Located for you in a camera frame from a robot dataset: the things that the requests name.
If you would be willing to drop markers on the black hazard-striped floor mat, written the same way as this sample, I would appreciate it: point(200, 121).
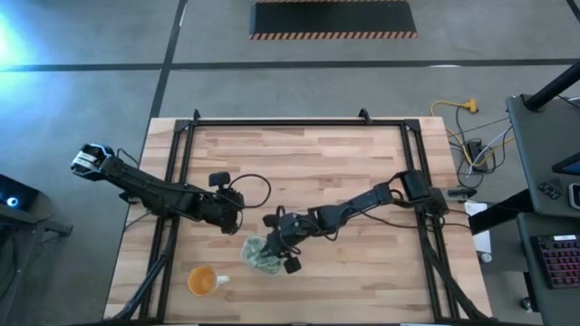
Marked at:
point(333, 18)

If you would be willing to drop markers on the small white cap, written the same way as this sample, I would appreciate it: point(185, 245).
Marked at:
point(486, 257)

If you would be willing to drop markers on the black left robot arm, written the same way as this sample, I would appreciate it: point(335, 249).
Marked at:
point(145, 190)

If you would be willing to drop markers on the clear plastic container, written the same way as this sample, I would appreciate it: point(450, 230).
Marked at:
point(247, 253)

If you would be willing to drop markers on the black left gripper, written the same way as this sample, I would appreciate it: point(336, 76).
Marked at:
point(224, 208)

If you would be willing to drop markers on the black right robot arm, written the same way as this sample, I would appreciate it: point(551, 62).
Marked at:
point(362, 201)

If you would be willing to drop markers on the dark grey keyboard desk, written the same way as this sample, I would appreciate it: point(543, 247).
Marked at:
point(553, 308)

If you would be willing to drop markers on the dark cart with blue light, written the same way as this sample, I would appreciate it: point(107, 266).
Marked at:
point(18, 213)

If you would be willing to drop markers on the black power strip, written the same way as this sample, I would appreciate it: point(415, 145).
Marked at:
point(475, 151)

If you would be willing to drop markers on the black caster wheel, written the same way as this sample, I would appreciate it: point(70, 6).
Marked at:
point(527, 303)

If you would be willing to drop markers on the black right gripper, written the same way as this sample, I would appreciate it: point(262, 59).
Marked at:
point(290, 228)

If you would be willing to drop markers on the black backlit keyboard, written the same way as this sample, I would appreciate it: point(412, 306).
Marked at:
point(559, 262)

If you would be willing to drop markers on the black tablet screen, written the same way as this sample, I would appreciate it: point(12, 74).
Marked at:
point(571, 166)

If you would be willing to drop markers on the black aluminium rig frame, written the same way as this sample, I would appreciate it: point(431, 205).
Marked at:
point(294, 122)

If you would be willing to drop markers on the small black controller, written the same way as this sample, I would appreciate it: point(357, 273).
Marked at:
point(549, 190)

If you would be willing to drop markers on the black desk leg bar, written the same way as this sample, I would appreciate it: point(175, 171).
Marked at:
point(498, 213)

